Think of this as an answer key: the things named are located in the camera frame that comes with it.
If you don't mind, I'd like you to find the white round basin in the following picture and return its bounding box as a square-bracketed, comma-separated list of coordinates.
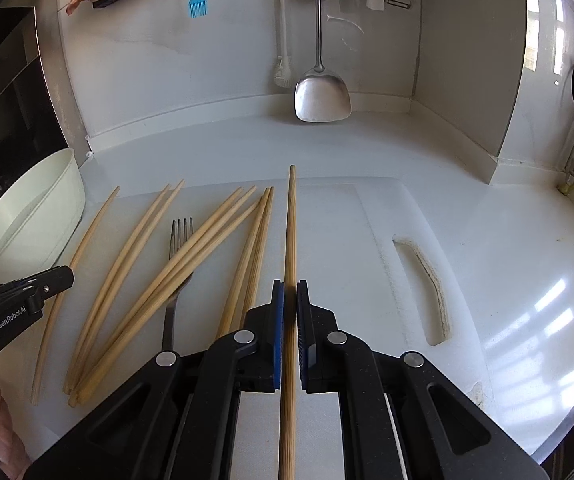
[0, 148, 86, 284]

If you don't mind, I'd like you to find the black metal fork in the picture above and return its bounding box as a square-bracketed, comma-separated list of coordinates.
[161, 217, 194, 352]

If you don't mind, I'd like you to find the person's left hand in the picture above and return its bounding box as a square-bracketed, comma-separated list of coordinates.
[0, 388, 32, 479]

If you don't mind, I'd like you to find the wooden chopstick pair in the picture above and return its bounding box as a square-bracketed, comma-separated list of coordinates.
[216, 188, 270, 339]
[239, 186, 275, 327]

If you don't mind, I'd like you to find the steel wok spatula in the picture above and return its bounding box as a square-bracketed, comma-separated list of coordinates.
[293, 0, 352, 124]

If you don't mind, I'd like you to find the white plastic cutting board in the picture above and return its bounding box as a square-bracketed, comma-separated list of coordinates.
[0, 177, 495, 479]

